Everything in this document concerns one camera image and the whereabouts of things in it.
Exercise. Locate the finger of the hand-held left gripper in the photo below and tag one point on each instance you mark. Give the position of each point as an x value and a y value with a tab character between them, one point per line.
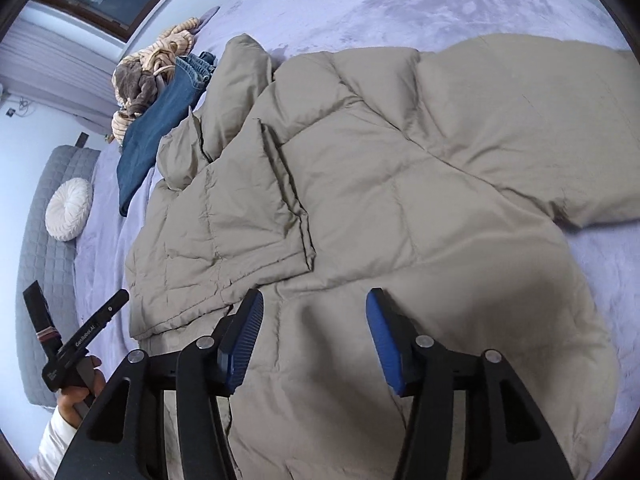
41	315
105	315

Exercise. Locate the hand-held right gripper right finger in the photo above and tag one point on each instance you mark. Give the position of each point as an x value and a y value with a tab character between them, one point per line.
387	340

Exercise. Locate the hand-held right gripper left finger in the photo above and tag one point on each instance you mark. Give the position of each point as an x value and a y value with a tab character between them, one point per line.
245	340

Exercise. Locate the beige puffer jacket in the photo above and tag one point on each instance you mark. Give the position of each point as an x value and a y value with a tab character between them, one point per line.
375	185

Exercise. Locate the person's left forearm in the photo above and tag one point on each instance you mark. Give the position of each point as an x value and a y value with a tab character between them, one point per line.
52	442

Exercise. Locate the person's left hand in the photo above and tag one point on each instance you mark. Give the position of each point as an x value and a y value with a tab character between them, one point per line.
70	404

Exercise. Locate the grey quilted headboard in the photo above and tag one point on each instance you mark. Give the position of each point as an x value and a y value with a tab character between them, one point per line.
45	280

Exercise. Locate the white round pillow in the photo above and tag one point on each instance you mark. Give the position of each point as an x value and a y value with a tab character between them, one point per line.
69	209

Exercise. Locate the blue jeans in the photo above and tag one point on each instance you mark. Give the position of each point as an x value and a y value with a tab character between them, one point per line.
155	125

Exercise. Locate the beige brown fleece garment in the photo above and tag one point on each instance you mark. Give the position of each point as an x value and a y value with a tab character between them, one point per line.
145	80

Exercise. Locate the white curtain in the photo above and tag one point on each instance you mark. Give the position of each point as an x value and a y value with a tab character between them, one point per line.
55	60

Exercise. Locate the lavender plush blanket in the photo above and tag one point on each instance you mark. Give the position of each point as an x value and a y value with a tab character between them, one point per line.
400	5

